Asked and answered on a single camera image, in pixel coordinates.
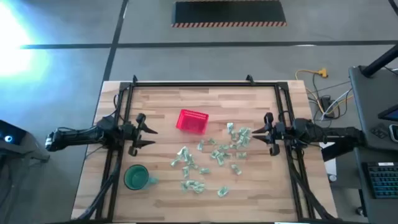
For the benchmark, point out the desk caster wheel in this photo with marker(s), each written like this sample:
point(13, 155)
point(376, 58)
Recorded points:
point(360, 211)

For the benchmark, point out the black hazard-striped floor mat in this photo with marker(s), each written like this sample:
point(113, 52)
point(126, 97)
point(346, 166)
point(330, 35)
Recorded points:
point(228, 12)

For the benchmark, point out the black desk strut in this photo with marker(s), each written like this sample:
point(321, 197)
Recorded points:
point(337, 152)

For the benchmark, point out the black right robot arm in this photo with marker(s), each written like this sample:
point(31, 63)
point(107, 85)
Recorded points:
point(311, 130)

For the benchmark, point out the black metal table frame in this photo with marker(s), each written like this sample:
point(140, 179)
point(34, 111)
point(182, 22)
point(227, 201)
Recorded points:
point(202, 84)

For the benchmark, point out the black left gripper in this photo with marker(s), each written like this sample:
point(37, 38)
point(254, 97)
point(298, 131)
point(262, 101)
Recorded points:
point(132, 135)

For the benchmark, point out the smartphone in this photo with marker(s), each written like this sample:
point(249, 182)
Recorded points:
point(394, 132)

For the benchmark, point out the small white round object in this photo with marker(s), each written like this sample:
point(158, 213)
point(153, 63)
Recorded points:
point(332, 178)

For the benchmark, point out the dark grey keyboard shelf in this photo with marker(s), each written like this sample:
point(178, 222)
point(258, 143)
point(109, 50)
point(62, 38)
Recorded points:
point(362, 202)

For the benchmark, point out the black device with blue light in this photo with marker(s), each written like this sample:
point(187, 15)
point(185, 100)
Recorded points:
point(12, 132)

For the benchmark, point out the red plastic mesh basket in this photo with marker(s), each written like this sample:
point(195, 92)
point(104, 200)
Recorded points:
point(191, 122)

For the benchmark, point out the grey desk top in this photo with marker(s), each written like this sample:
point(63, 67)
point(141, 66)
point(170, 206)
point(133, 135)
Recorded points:
point(370, 109)

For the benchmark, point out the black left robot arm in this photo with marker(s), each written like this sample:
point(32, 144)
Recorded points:
point(77, 137)

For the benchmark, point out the black power strip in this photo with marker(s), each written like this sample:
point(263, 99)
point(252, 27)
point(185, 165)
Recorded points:
point(326, 104)

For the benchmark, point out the grey equipment cart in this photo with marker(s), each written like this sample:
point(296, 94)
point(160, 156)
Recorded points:
point(21, 152)

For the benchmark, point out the backlit black keyboard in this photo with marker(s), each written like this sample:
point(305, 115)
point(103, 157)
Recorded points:
point(384, 182)

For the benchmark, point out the black monitor pole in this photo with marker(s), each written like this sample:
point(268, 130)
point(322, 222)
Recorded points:
point(379, 62)

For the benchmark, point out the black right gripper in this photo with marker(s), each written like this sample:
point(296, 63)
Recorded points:
point(280, 132)

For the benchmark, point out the dark tablet screen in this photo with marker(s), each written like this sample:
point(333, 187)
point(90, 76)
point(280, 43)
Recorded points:
point(390, 114)

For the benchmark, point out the small black remote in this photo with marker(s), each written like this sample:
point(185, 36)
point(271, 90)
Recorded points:
point(378, 132)

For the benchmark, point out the green mug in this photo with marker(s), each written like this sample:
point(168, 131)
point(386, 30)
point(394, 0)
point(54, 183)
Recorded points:
point(136, 178)

